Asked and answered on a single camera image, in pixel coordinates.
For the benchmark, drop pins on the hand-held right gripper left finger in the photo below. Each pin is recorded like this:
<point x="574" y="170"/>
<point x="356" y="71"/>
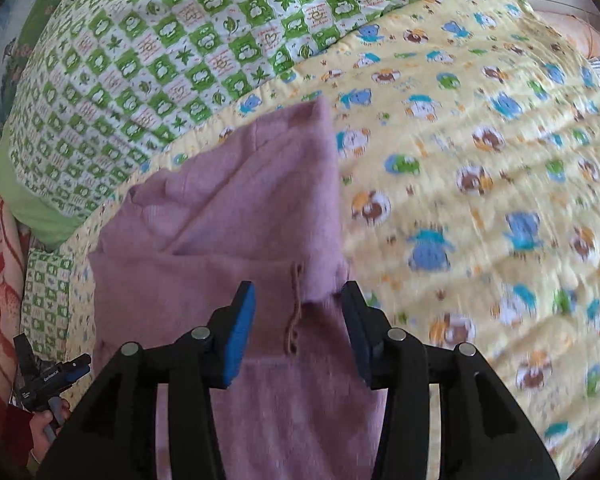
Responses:
<point x="240" y="340"/>

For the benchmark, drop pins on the peach printed cloth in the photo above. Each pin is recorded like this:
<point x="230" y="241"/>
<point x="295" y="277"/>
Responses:
<point x="565" y="30"/>

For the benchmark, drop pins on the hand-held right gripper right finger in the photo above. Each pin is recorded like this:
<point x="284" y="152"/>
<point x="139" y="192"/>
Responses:
<point x="362" y="340"/>

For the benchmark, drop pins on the yellow bear print bed sheet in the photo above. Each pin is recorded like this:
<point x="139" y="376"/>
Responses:
<point x="480" y="210"/>

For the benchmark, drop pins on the green checkered pillow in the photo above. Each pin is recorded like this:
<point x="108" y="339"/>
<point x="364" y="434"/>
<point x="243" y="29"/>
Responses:
<point x="45" y="300"/>

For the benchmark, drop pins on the red floral blanket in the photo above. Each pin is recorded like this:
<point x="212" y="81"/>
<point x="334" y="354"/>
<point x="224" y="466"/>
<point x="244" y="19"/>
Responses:
<point x="0" y="310"/>

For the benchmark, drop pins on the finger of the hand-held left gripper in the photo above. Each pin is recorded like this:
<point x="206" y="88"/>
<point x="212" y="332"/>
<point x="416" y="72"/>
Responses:
<point x="77" y="366"/>
<point x="24" y="355"/>

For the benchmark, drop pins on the purple knit sweater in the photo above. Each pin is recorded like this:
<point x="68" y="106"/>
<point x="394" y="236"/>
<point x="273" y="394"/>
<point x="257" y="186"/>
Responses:
<point x="220" y="210"/>

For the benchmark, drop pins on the person's left hand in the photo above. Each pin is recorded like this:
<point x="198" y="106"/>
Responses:
<point x="42" y="432"/>

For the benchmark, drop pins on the green checkered quilt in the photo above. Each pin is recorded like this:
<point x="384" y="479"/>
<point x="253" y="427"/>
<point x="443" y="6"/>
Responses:
<point x="155" y="60"/>

